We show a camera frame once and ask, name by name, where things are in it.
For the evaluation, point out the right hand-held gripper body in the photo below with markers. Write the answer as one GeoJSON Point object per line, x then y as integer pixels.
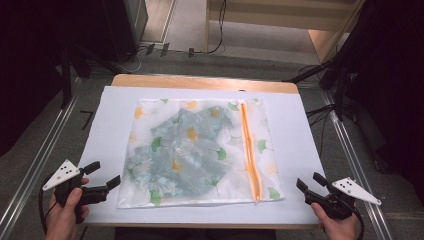
{"type": "Point", "coordinates": [336, 203]}

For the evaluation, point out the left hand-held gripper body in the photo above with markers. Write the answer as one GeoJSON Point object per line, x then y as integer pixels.
{"type": "Point", "coordinates": [63, 173]}

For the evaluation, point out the leaf print mesh laundry bag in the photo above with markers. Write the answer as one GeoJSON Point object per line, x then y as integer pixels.
{"type": "Point", "coordinates": [266, 133]}

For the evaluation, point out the person's right hand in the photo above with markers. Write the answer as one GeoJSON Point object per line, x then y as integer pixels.
{"type": "Point", "coordinates": [340, 228]}

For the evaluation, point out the person's left hand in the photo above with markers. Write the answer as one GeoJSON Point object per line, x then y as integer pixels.
{"type": "Point", "coordinates": [63, 220]}

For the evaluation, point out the white paper sheet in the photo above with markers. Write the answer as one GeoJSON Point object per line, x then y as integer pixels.
{"type": "Point", "coordinates": [106, 133]}

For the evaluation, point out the blue floral garment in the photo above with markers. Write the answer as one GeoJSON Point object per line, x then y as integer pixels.
{"type": "Point", "coordinates": [186, 150]}

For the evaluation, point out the black metal stand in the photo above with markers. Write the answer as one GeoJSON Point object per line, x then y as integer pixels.
{"type": "Point", "coordinates": [339, 93]}
{"type": "Point", "coordinates": [66, 76]}

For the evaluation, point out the wooden table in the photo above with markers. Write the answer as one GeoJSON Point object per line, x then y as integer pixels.
{"type": "Point", "coordinates": [200, 81]}

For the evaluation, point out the black cabinet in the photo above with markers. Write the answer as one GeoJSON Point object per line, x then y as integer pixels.
{"type": "Point", "coordinates": [123, 26]}

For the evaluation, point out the metal floor rail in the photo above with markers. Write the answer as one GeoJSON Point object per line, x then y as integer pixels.
{"type": "Point", "coordinates": [353, 160]}
{"type": "Point", "coordinates": [36, 160]}

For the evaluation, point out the light wooden shelf frame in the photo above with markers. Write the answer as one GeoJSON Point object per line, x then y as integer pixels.
{"type": "Point", "coordinates": [283, 16]}

